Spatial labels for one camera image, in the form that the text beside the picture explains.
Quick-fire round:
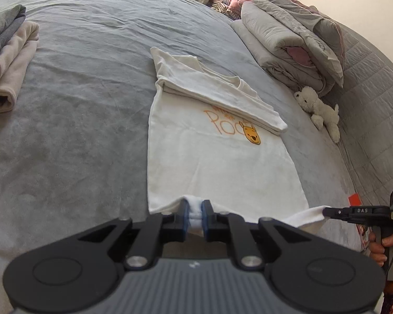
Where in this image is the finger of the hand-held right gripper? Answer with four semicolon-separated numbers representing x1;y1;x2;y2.
322;205;352;222

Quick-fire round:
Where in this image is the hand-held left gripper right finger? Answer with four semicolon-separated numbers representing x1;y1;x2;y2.
201;199;319;271

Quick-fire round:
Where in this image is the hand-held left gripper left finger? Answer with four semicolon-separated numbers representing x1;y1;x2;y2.
75;199;189;271

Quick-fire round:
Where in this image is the white printed sweatshirt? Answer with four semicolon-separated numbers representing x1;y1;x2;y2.
146;46;332;237

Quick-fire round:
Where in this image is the person's right hand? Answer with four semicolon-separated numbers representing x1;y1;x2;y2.
368;230;393;268

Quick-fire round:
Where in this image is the white plush toy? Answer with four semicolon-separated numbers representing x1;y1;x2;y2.
293;86;341;144

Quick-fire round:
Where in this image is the grey quilted headboard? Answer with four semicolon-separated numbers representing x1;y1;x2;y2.
327;22;393;223

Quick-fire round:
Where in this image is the folded grey duvet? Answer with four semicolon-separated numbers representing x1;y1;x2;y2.
232;1;327;97

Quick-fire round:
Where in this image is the folded beige fleece garment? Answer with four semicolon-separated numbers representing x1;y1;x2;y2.
0;20;40;114

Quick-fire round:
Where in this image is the folded grey garment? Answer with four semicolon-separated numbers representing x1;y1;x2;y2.
0;4;27;56

